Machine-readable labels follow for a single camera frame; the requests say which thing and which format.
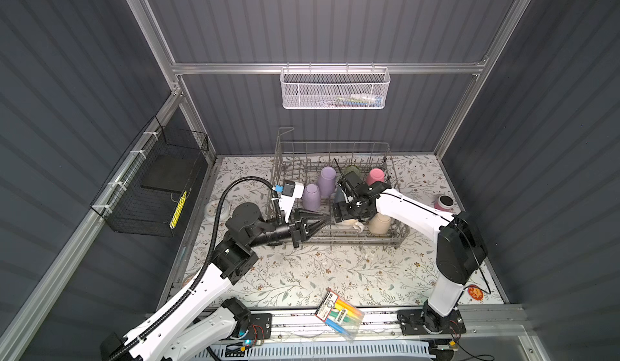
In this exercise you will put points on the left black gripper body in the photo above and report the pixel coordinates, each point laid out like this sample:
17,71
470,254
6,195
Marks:
291,233

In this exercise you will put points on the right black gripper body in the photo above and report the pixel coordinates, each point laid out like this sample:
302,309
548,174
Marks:
348,210

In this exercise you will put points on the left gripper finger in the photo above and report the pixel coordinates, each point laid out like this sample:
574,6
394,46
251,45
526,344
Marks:
304,215
312,228

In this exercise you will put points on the white ceramic mug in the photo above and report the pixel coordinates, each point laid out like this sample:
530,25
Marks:
352,224

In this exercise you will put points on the purple cup front row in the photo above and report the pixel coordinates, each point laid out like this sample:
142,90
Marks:
311,199

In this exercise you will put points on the beige cup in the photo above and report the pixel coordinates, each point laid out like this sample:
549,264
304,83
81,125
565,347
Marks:
380,224

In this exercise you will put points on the pink cup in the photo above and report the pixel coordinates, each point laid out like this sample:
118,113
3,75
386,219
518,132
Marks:
376,175

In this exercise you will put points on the green translucent cup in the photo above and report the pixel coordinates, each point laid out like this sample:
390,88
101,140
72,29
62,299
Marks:
352,169

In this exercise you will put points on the lilac cup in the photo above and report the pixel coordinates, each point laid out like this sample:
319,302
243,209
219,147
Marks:
326,182

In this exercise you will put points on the blue translucent cup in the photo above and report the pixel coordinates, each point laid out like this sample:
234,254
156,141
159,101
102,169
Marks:
339,196

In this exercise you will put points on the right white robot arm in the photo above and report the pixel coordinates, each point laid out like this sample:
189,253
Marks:
460,249

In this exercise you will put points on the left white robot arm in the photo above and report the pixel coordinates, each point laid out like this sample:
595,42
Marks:
173,333

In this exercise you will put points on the floral table mat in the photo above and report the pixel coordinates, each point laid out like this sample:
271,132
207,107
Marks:
364,275

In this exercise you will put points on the highlighter marker pack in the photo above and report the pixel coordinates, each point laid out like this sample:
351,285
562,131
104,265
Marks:
339,315

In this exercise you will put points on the yellow marker pen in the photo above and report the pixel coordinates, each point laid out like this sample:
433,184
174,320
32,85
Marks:
178,210

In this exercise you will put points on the red round sticker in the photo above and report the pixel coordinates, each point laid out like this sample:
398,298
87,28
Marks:
475,292

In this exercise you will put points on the grey wire dish rack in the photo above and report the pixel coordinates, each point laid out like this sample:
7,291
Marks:
303,161

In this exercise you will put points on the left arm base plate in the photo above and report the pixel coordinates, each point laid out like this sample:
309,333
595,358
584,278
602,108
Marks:
253,327

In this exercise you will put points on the pens in wall basket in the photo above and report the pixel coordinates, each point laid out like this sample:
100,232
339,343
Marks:
354,101

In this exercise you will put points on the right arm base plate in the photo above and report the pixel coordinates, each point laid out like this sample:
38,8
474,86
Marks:
416,322

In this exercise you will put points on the white wire wall basket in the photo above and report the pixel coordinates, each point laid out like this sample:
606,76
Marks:
302,88

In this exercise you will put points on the black wire side basket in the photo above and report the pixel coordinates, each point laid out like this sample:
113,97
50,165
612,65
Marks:
142,200

